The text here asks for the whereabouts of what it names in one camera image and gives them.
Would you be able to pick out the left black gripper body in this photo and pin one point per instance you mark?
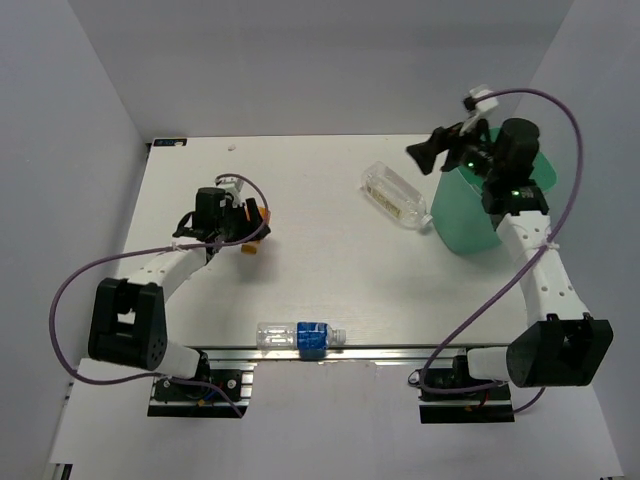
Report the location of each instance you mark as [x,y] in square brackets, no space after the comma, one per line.
[235,226]

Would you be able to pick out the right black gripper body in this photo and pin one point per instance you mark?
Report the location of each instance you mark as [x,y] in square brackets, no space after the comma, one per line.
[468,151]

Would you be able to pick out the orange juice bottle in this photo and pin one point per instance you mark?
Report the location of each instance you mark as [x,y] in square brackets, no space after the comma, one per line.
[251,248]

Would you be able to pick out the clear bottle dark blue label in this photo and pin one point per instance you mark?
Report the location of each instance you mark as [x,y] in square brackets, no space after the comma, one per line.
[301,336]

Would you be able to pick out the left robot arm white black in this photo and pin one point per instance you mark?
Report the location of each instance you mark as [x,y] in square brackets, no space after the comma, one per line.
[129,321]

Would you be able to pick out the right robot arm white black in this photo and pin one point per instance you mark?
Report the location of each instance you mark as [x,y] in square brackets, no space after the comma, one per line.
[562,345]

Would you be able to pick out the green plastic bin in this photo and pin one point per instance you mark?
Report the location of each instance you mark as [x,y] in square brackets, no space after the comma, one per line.
[467,208]

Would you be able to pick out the large clear square bottle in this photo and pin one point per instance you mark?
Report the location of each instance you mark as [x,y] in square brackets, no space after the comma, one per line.
[396,197]

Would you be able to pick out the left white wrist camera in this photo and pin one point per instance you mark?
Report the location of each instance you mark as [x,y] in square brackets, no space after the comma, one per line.
[232,185]

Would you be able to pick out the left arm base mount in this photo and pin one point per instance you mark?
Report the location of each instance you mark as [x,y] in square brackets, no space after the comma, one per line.
[227,392]

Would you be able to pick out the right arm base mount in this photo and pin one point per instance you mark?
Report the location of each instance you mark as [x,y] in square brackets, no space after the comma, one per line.
[482,407]

